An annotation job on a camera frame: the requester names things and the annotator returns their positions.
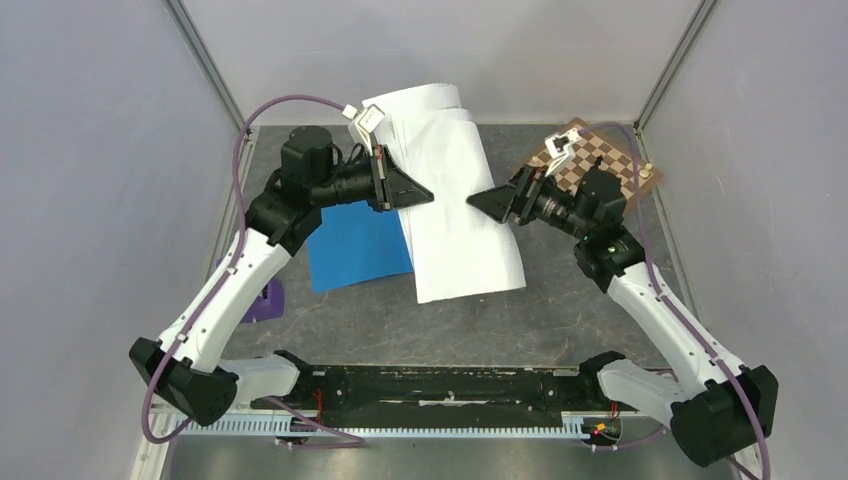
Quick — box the printed white paper sheet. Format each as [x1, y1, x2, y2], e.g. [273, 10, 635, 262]
[362, 83, 471, 160]

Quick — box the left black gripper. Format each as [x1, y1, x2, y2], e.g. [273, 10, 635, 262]
[312, 145, 434, 213]

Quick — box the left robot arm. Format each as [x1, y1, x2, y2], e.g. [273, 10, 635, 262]
[129, 126, 434, 427]

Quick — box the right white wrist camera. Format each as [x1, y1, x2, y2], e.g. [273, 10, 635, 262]
[544, 128, 582, 177]

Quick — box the blue file folder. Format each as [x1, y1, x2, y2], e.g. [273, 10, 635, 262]
[307, 202, 413, 293]

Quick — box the purple cable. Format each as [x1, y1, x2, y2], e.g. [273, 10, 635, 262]
[576, 120, 772, 480]
[140, 93, 367, 451]

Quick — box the cream chess piece right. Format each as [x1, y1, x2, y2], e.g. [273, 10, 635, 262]
[639, 163, 656, 182]

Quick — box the purple camera stand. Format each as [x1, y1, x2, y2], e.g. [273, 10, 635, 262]
[207, 258, 285, 325]

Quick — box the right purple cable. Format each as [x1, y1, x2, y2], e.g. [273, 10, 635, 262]
[576, 120, 772, 480]

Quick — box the wooden chessboard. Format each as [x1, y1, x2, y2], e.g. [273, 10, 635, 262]
[555, 129, 663, 215]

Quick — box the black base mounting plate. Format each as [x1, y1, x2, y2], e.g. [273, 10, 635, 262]
[282, 365, 634, 429]

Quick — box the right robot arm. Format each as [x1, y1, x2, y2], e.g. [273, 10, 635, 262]
[467, 166, 779, 477]

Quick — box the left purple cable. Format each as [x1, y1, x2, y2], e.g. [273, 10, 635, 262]
[140, 93, 367, 451]

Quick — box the slotted cable duct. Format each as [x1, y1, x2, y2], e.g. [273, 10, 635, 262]
[183, 411, 599, 440]

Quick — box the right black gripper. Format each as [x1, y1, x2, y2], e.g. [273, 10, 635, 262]
[469, 162, 592, 240]

